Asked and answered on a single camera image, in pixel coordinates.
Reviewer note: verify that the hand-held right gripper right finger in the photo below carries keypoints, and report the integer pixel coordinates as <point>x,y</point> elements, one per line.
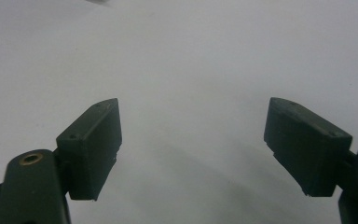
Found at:
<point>307,149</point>

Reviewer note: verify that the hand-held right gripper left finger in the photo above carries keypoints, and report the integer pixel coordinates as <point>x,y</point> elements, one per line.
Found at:
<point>90,152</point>

